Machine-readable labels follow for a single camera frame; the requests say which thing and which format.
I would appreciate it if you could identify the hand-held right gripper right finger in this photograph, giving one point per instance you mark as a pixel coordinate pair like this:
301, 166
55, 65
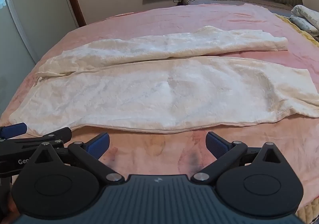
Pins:
216, 144

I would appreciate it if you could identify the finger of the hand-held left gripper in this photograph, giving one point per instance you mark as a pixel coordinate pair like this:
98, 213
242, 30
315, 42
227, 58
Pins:
15, 129
59, 134

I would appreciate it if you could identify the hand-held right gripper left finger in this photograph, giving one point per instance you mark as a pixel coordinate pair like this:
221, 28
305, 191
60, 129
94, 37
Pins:
99, 144

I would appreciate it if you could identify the cream white towel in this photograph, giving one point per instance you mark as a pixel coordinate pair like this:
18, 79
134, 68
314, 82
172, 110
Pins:
149, 94

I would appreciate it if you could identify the white flower-print wardrobe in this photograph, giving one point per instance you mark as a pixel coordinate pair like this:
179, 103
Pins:
37, 15

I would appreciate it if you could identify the pink blanket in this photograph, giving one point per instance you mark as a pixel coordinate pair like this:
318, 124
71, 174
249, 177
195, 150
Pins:
174, 17

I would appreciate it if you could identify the grey pillow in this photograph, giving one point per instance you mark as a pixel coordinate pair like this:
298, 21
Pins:
249, 2

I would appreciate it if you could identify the folded white printed cloth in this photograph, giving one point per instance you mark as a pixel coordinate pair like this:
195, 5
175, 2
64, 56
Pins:
305, 18

